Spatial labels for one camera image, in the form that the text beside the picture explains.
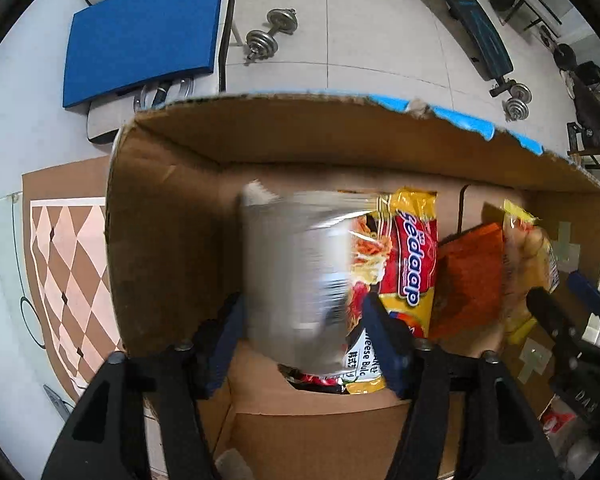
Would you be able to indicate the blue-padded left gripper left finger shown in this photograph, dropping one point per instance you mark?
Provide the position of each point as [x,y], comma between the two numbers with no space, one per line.
[104,436]

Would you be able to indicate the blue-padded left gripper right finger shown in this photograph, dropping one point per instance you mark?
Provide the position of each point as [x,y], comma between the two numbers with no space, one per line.
[500,436]

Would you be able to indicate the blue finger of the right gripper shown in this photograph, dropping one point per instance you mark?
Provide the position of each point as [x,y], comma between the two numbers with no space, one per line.
[585,291]

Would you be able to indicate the yellow bread snack bag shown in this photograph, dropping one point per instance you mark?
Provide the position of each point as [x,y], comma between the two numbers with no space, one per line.
[528,262]

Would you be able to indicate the orange snack packet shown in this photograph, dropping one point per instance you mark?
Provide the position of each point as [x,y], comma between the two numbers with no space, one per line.
[469,286]

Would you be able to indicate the yellow red noodle packet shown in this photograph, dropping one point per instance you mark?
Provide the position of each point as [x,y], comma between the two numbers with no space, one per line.
[394,255]

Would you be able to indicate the white wafer packet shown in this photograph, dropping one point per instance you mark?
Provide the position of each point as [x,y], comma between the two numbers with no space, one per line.
[297,274]

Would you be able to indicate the blue smartphone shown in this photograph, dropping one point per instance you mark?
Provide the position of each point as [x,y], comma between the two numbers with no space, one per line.
[63,407]

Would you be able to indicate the wooden chair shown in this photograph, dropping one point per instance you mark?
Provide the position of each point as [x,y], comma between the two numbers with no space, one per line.
[584,147]

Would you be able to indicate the cardboard box with blue print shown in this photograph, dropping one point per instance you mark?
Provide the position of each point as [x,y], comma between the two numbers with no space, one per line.
[175,254]

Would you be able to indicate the chrome dumbbell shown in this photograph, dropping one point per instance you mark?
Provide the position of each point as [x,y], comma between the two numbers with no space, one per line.
[516,106]
[262,44]

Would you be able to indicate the checkered brown table mat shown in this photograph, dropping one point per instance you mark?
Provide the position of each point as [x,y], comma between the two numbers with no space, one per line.
[63,220]

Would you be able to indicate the black dumbbell on floor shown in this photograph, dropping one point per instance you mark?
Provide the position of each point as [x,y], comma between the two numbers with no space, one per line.
[549,16]

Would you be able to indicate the blue seat cushion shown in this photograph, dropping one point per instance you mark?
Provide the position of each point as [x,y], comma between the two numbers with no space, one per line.
[118,45]

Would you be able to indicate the white padded chair left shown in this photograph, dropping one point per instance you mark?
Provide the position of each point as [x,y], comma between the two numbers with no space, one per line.
[107,114]

